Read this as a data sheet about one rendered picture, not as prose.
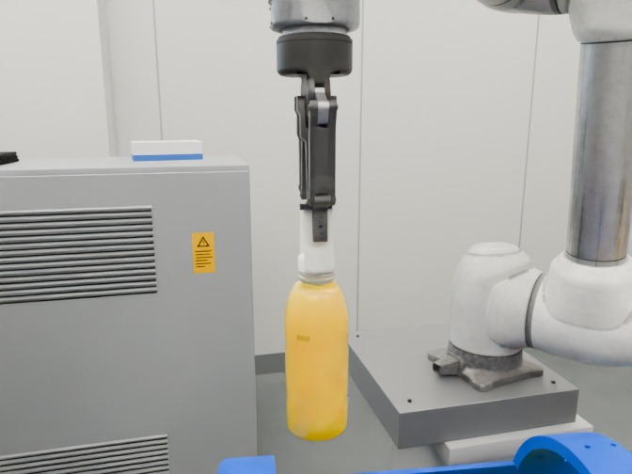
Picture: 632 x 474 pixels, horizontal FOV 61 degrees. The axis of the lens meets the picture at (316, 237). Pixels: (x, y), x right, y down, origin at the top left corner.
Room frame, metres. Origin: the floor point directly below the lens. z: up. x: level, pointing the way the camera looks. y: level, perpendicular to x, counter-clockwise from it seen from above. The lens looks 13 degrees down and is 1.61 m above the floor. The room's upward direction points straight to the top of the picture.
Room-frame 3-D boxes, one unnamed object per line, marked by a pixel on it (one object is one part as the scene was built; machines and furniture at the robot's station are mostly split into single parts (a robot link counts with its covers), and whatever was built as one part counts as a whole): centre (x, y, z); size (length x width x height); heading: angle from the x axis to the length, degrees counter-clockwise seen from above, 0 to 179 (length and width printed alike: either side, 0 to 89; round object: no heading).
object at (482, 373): (1.08, -0.35, 1.10); 0.22 x 0.18 x 0.06; 116
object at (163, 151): (2.00, 0.55, 1.48); 0.24 x 0.12 x 0.08; 112
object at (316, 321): (0.56, 0.00, 1.36); 0.07 x 0.07 x 0.19
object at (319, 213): (0.52, 0.00, 1.51); 0.03 x 0.01 x 0.05; 7
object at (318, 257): (0.53, 0.00, 1.49); 0.03 x 0.01 x 0.07; 97
